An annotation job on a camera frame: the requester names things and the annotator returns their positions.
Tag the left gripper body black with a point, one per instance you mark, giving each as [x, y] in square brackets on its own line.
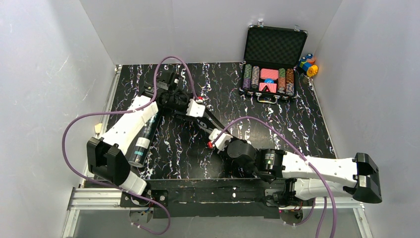
[198, 119]

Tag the black shuttlecock tube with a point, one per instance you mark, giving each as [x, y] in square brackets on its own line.
[143, 141]

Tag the black racket bag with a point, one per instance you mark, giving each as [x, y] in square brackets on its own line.
[210, 124]

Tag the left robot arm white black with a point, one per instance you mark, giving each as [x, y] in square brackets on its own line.
[108, 156]

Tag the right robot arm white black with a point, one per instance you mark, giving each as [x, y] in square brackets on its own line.
[309, 177]

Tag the pink card deck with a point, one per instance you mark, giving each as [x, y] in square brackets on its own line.
[266, 73]

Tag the blue dealer chip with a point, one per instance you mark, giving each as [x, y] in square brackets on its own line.
[269, 81]

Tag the black poker chip case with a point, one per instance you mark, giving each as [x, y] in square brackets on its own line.
[272, 48]

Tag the colourful toy blocks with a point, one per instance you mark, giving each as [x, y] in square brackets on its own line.
[308, 66]

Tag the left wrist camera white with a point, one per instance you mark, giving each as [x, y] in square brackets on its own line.
[196, 108]

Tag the beige block on rail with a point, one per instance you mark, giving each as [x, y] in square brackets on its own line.
[98, 128]

